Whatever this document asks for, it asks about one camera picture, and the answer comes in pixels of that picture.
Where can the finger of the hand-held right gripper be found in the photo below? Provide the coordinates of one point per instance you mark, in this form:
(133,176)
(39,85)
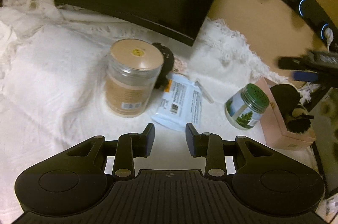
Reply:
(306,76)
(290,62)

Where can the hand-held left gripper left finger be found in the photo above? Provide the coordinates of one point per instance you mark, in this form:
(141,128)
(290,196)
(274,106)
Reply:
(150,139)

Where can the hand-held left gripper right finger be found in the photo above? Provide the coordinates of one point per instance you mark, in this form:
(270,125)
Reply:
(190,139)

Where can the black and white plush toy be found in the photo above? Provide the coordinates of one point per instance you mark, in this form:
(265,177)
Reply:
(298,123)

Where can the pink cardboard box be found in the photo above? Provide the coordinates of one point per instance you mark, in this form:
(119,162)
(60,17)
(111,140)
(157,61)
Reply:
(274,131)

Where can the flat plastic wipes packet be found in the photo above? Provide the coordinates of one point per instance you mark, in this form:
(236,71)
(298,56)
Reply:
(182,102)

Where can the white stick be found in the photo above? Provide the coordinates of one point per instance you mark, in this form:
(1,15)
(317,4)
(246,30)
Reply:
(206,91)

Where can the clear jar with tan lid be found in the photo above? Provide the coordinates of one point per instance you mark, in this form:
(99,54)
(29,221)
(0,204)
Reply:
(126,91)

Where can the green lid glass jar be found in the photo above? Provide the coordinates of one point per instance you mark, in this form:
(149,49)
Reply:
(243,113)

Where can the black rounded fabric item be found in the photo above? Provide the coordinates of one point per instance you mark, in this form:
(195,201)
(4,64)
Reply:
(166,60)

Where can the white textured blanket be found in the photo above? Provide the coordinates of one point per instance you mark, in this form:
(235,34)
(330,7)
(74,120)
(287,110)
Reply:
(52,81)

